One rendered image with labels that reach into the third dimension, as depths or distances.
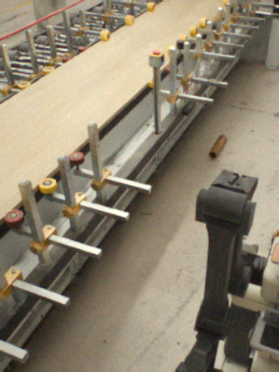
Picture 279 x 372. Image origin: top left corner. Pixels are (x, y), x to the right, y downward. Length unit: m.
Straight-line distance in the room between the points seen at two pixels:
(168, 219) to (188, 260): 0.43
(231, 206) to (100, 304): 1.97
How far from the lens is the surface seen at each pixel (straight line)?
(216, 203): 0.81
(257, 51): 5.84
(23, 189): 1.71
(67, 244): 1.86
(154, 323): 2.59
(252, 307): 1.78
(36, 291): 1.74
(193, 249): 2.97
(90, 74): 3.20
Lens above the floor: 2.13
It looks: 39 degrees down
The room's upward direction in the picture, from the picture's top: 1 degrees clockwise
